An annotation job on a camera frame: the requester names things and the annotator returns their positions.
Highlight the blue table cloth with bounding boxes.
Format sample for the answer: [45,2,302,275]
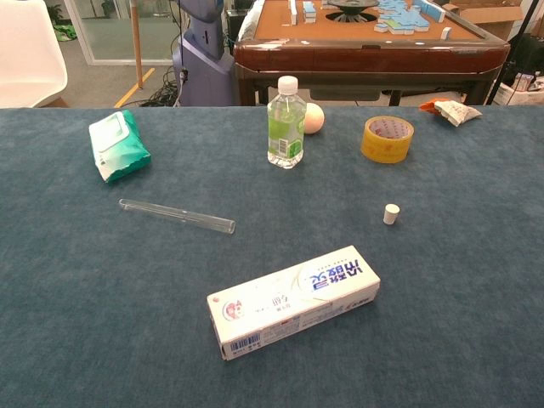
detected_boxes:
[0,105,544,408]

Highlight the brown mahjong table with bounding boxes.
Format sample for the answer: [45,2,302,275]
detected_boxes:
[232,0,511,107]

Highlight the purple robot base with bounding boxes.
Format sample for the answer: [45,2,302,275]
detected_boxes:
[171,0,235,107]

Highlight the black tripod leg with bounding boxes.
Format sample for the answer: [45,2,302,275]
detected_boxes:
[485,0,538,106]

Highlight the row of blue mahjong tiles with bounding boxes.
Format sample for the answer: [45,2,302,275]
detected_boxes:
[414,0,446,24]

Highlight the crumpled orange white wrapper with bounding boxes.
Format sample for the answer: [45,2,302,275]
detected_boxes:
[419,98,484,128]

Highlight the black mahjong table dome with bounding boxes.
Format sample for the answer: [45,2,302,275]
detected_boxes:
[326,0,381,21]

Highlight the white toothpaste box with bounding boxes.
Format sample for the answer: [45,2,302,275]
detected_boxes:
[206,245,382,362]

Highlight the heap of blue mahjong tiles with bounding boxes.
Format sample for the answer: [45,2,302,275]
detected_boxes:
[373,0,428,35]

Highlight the green wet wipes pack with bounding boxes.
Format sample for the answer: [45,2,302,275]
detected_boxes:
[88,109,152,184]

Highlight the wooden pole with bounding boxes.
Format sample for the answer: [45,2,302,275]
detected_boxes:
[129,0,145,90]

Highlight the black floor cables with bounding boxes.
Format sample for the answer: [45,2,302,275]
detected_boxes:
[139,63,184,108]

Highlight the small white stopper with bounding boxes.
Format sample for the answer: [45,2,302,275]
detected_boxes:
[382,203,402,226]

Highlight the yellow packing tape roll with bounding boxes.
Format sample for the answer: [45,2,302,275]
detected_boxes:
[360,116,416,165]

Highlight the peach coloured ball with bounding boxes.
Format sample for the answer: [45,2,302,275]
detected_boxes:
[303,102,326,135]

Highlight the white printed boxes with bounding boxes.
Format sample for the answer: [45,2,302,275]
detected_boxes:
[495,71,544,106]

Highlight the brown cardboard box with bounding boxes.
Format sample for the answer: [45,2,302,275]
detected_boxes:
[441,0,524,43]

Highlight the green potted plant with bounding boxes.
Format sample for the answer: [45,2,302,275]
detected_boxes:
[44,3,65,26]

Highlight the green crumpled bag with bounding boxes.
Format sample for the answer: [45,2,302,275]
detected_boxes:
[54,23,78,43]

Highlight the white plastic chair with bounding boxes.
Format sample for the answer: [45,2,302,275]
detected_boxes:
[0,0,69,109]

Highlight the clear glass test tube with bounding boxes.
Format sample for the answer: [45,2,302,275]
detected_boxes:
[118,198,236,235]

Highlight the clear plastic water bottle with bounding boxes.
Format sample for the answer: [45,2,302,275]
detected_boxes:
[266,75,306,170]

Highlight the pale plastic bag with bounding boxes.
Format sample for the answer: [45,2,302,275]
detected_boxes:
[236,0,267,43]

